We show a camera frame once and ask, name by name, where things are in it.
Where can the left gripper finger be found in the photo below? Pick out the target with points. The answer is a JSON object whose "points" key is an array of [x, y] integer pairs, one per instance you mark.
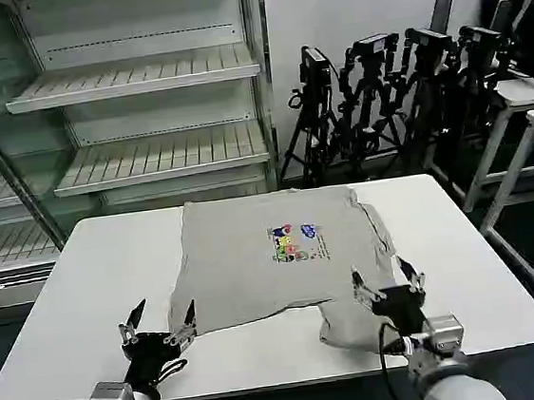
{"points": [[189, 320], [134, 321]]}

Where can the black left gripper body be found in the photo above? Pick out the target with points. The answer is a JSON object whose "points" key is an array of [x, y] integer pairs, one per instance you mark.
{"points": [[149, 351]]}

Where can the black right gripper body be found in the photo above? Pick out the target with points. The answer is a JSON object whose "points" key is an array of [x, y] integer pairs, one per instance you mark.
{"points": [[400, 307]]}

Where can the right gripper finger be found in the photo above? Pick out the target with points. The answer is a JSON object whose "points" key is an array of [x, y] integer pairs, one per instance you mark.
{"points": [[362, 288], [411, 273]]}

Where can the white rounded table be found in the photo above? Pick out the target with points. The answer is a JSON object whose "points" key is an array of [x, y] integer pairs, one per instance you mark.
{"points": [[94, 285]]}

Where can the grey printed t-shirt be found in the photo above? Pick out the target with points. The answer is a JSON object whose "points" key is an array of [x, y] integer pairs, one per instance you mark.
{"points": [[257, 287]]}

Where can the white empty display shelf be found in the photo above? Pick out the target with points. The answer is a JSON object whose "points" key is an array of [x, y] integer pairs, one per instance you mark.
{"points": [[148, 74]]}

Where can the black tripod with camera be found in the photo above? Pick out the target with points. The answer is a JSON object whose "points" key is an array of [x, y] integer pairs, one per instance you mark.
{"points": [[430, 73], [314, 85], [481, 53], [370, 93]]}

